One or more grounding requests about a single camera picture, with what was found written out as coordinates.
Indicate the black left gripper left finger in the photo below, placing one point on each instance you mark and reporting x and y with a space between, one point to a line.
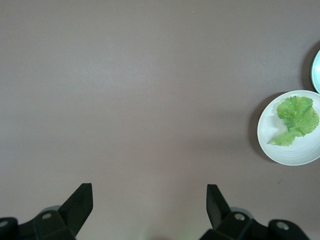
72 212

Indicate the beige round plate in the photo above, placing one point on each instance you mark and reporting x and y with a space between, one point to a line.
287 155

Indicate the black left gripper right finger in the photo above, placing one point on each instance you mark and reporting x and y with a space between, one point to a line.
225 220

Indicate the mint green round plate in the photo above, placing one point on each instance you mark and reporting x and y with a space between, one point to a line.
317 70

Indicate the green lettuce leaf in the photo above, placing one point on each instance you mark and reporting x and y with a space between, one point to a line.
300 117

